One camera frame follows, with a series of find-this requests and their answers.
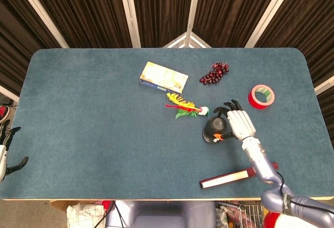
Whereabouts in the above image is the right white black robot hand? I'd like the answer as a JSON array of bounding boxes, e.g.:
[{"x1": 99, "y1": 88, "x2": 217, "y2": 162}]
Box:
[{"x1": 213, "y1": 99, "x2": 257, "y2": 142}]

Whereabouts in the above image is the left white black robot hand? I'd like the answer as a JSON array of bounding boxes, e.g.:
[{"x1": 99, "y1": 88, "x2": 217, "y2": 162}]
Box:
[{"x1": 0, "y1": 119, "x2": 29, "y2": 182}]

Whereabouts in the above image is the black dome-shaped object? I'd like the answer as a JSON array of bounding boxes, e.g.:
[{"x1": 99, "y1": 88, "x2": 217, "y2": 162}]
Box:
[{"x1": 205, "y1": 116, "x2": 226, "y2": 135}]

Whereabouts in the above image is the black pan with orange piece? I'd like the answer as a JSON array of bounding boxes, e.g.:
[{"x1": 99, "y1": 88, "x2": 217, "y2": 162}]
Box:
[{"x1": 202, "y1": 130, "x2": 222, "y2": 145}]

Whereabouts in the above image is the red tape roll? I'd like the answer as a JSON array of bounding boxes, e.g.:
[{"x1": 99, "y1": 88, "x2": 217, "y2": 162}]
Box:
[{"x1": 247, "y1": 83, "x2": 276, "y2": 110}]

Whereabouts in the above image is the red and black object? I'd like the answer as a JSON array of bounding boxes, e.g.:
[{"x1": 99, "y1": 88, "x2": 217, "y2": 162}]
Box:
[{"x1": 0, "y1": 105, "x2": 10, "y2": 123}]

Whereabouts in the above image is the dark red grape bunch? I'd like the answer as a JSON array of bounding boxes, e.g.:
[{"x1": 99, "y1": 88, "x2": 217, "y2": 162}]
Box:
[{"x1": 199, "y1": 62, "x2": 230, "y2": 85}]

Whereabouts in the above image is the long red white box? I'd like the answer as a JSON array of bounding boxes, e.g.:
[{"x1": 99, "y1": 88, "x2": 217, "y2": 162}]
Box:
[{"x1": 199, "y1": 162, "x2": 279, "y2": 189}]

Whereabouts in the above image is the colourful feather shuttlecock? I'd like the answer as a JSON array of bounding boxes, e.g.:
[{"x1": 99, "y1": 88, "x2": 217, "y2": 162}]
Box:
[{"x1": 164, "y1": 92, "x2": 210, "y2": 120}]

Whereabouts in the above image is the blue yellow cardboard box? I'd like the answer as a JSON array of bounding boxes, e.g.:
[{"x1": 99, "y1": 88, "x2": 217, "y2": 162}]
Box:
[{"x1": 139, "y1": 61, "x2": 189, "y2": 95}]

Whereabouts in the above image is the white checked bag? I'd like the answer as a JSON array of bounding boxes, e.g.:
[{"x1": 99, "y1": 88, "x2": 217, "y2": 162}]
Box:
[{"x1": 66, "y1": 203, "x2": 107, "y2": 228}]

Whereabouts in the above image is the red white object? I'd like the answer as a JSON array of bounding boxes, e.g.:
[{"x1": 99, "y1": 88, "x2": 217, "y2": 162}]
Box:
[{"x1": 262, "y1": 210, "x2": 290, "y2": 228}]

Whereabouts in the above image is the blue felt table cover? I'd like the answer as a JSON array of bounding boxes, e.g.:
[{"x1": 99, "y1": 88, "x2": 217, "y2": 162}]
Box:
[{"x1": 0, "y1": 47, "x2": 334, "y2": 200}]

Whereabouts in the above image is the dark brown curtain panel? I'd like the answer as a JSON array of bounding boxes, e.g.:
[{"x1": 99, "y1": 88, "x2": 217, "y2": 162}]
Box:
[
  {"x1": 0, "y1": 0, "x2": 63, "y2": 90},
  {"x1": 25, "y1": 0, "x2": 133, "y2": 49},
  {"x1": 255, "y1": 0, "x2": 334, "y2": 88},
  {"x1": 130, "y1": 0, "x2": 196, "y2": 48},
  {"x1": 193, "y1": 0, "x2": 284, "y2": 48}
]

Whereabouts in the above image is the grey robot torso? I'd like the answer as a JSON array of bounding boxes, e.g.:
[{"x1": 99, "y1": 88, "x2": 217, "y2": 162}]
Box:
[{"x1": 111, "y1": 200, "x2": 217, "y2": 228}]

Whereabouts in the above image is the white frame bar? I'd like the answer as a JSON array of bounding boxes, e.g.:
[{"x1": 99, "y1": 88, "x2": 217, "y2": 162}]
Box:
[
  {"x1": 314, "y1": 75, "x2": 334, "y2": 95},
  {"x1": 0, "y1": 84, "x2": 19, "y2": 103}
]

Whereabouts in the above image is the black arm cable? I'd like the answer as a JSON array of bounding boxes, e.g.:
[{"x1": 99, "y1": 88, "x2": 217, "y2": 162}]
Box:
[{"x1": 275, "y1": 171, "x2": 334, "y2": 210}]

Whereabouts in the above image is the metal wire cart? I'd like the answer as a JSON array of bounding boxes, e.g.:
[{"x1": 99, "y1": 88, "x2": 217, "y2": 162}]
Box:
[{"x1": 215, "y1": 200, "x2": 266, "y2": 228}]

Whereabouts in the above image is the black arm strap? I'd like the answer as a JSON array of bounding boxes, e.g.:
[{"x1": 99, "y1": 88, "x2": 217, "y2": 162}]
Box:
[{"x1": 280, "y1": 191, "x2": 295, "y2": 216}]

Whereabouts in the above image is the white triangular frame joint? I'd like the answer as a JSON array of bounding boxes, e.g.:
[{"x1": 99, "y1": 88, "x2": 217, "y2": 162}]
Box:
[{"x1": 163, "y1": 31, "x2": 212, "y2": 49}]

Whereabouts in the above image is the white frame post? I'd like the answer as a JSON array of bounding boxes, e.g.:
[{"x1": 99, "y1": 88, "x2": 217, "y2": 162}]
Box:
[
  {"x1": 11, "y1": 0, "x2": 70, "y2": 49},
  {"x1": 185, "y1": 0, "x2": 204, "y2": 34},
  {"x1": 116, "y1": 0, "x2": 141, "y2": 48},
  {"x1": 244, "y1": 0, "x2": 293, "y2": 49}
]

